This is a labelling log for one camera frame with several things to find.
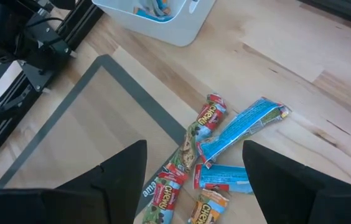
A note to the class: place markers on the clear mat with dark border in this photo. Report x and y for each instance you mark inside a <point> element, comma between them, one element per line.
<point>101,124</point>

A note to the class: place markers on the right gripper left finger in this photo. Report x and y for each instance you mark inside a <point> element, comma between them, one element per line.
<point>122,180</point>

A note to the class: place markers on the red Chewy granola bar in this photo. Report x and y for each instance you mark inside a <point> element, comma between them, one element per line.
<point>166,196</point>
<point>211,116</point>

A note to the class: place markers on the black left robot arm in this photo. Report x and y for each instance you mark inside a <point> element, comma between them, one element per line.
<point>4,34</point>

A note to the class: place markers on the white plastic bin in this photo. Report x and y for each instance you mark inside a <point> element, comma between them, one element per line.
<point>169,31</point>

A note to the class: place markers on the blue granola bar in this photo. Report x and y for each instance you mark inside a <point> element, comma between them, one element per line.
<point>150,16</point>
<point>163,5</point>
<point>222,178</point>
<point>244,127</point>

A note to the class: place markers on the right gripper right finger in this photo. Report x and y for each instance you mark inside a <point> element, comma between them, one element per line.
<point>278,180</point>

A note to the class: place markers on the orange Chewy granola bar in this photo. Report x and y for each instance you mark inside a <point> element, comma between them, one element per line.
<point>206,210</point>

